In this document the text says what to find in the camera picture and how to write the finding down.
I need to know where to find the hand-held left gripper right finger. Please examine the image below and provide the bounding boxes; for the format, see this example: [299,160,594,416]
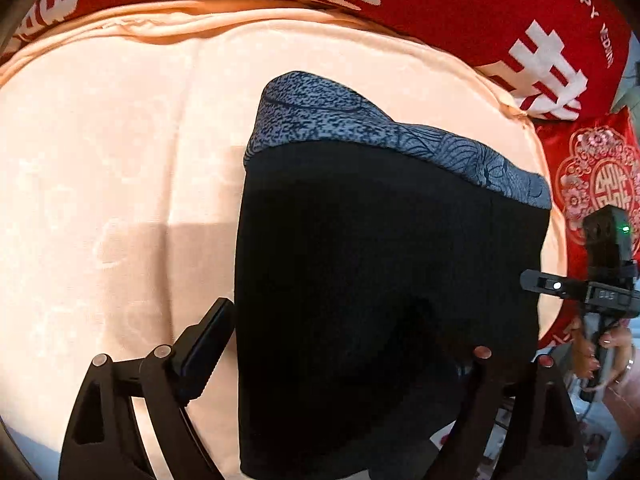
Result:
[435,345,588,480]

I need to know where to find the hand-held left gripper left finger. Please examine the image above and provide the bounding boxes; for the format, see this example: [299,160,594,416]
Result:
[59,297,236,480]

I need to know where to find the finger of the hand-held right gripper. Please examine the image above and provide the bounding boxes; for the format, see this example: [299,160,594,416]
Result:
[520,269,588,298]

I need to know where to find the black pants with grey waistband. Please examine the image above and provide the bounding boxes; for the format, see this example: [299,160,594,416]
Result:
[234,71,552,478]

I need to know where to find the person's right hand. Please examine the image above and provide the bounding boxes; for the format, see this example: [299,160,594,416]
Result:
[570,316,637,391]

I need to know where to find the red embroidered pillow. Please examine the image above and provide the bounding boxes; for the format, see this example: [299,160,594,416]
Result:
[535,107,640,351]

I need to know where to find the peach bed sheet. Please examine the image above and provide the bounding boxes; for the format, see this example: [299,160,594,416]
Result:
[0,0,568,480]

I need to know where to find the red printed blanket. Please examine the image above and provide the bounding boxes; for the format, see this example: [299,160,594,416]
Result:
[0,0,632,122]

